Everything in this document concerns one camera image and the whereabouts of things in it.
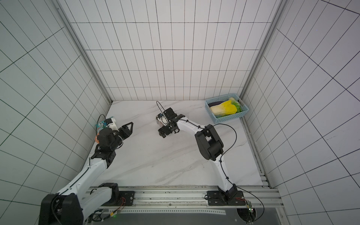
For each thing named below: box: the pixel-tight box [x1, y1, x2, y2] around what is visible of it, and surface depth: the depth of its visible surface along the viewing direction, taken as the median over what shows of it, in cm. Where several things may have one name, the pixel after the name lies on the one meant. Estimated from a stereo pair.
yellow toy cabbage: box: [210, 97, 242, 117], surface depth 108 cm
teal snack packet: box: [95, 120, 108, 134], surface depth 102 cm
